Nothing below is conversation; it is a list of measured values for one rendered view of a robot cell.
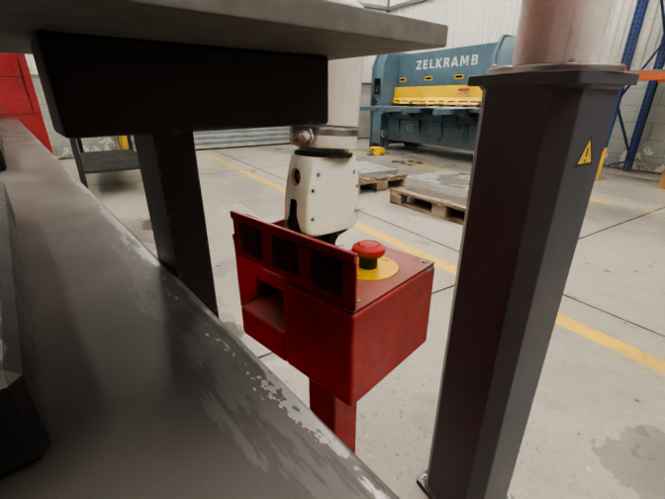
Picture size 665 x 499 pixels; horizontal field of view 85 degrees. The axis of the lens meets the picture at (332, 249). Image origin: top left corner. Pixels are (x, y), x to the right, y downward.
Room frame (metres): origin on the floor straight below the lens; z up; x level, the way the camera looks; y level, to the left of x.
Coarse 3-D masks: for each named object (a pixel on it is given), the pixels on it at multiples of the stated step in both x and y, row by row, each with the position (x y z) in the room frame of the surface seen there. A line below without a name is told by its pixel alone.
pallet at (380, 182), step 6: (396, 174) 4.22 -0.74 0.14; (402, 174) 4.21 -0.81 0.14; (360, 180) 3.89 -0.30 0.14; (366, 180) 3.93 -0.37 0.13; (372, 180) 3.96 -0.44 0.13; (378, 180) 4.00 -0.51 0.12; (384, 180) 4.04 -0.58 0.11; (390, 180) 4.08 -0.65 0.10; (396, 180) 4.29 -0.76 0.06; (402, 180) 4.20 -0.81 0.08; (366, 186) 4.17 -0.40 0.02; (372, 186) 4.07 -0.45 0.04; (378, 186) 4.00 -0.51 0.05; (384, 186) 4.04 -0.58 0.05; (402, 186) 4.19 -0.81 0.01
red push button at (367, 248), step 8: (368, 240) 0.41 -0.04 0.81; (352, 248) 0.39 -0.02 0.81; (360, 248) 0.38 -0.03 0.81; (368, 248) 0.38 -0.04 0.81; (376, 248) 0.38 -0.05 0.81; (384, 248) 0.39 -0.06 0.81; (360, 256) 0.38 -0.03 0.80; (368, 256) 0.37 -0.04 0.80; (376, 256) 0.38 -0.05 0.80; (360, 264) 0.39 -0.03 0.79; (368, 264) 0.38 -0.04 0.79; (376, 264) 0.39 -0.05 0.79
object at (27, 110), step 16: (0, 64) 1.83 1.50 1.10; (16, 64) 1.87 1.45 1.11; (0, 80) 1.82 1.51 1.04; (16, 80) 1.86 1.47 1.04; (32, 80) 1.90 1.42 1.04; (0, 96) 1.81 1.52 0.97; (16, 96) 1.85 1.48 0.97; (32, 96) 1.88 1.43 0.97; (0, 112) 1.80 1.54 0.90; (16, 112) 1.83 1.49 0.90; (32, 112) 1.87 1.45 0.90; (32, 128) 1.86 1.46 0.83; (48, 144) 1.89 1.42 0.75
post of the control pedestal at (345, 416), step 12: (312, 384) 0.41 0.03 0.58; (312, 396) 0.41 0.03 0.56; (324, 396) 0.39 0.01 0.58; (312, 408) 0.41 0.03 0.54; (324, 408) 0.39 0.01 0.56; (336, 408) 0.38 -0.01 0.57; (348, 408) 0.40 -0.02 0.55; (324, 420) 0.39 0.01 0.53; (336, 420) 0.38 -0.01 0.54; (348, 420) 0.40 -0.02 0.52; (336, 432) 0.38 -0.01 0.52; (348, 432) 0.40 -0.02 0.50; (348, 444) 0.40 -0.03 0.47
